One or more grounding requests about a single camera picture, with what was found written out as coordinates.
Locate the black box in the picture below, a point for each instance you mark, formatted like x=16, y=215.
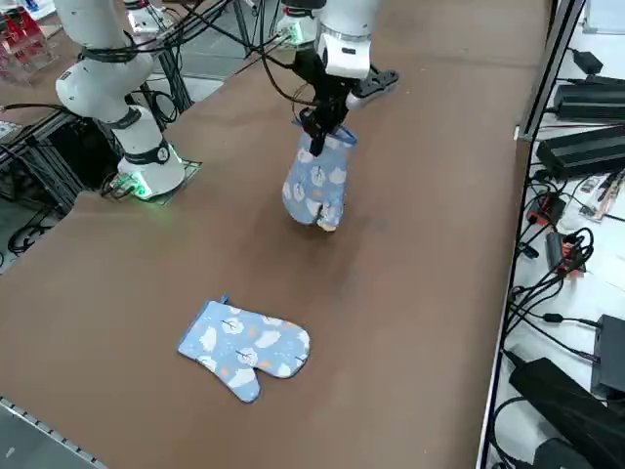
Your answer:
x=610, y=352

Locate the rounded black device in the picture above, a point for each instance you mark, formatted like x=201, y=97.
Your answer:
x=561, y=454

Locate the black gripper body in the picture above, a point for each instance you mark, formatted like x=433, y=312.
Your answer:
x=327, y=95

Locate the orange and black device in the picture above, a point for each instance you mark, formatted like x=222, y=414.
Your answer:
x=549, y=209

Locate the small teal plush doll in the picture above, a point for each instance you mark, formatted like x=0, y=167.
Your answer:
x=327, y=225

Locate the black equipment frame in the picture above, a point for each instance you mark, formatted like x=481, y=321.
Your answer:
x=58, y=161

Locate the long black case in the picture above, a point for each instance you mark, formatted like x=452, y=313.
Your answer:
x=561, y=400

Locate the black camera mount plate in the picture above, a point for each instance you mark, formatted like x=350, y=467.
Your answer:
x=376, y=82

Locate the printed white packets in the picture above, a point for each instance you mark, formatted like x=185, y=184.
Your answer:
x=603, y=193

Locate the small black power brick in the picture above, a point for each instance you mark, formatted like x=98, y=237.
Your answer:
x=588, y=61

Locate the long black power supply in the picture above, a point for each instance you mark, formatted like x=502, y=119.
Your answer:
x=581, y=151
x=591, y=98

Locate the silver aluminium frame post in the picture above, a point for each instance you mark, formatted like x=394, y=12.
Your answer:
x=547, y=73

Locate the clear shelf with red packets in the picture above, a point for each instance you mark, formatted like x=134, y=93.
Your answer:
x=24, y=44

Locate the blue cloud-print oven mitt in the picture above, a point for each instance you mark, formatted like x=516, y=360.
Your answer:
x=244, y=347
x=317, y=181

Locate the grey adapter with orange plugs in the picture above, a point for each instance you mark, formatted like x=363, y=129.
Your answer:
x=556, y=249

